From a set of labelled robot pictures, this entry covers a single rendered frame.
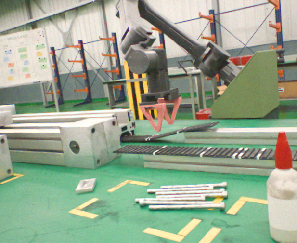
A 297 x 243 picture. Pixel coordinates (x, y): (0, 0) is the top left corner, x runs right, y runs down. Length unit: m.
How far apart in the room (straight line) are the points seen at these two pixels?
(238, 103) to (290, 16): 7.41
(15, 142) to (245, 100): 0.69
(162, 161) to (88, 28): 11.32
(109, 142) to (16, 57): 6.16
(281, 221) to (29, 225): 0.34
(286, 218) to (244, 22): 8.40
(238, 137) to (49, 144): 0.44
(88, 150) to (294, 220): 0.46
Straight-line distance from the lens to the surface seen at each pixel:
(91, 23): 11.77
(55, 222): 0.50
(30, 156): 0.86
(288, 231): 0.38
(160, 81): 0.81
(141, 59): 0.75
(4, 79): 7.08
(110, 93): 7.38
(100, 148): 0.72
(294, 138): 0.75
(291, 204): 0.37
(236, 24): 8.82
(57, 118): 1.04
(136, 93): 4.18
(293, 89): 5.57
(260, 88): 1.05
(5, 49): 7.01
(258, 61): 1.05
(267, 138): 0.76
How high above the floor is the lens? 0.98
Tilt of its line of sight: 10 degrees down
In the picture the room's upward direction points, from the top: 7 degrees counter-clockwise
